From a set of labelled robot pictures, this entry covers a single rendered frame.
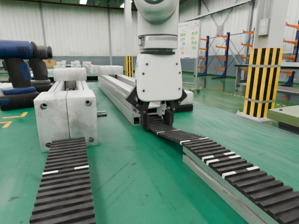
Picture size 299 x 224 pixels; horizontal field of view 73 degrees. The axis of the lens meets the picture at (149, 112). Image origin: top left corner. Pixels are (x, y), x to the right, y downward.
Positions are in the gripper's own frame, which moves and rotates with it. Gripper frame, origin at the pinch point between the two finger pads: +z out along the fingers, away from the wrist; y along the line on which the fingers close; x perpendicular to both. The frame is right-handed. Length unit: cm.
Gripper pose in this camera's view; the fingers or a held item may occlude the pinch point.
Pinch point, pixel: (157, 120)
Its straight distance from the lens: 47.7
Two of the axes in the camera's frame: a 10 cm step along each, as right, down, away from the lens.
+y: 9.4, -0.9, 3.2
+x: -3.4, -2.4, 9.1
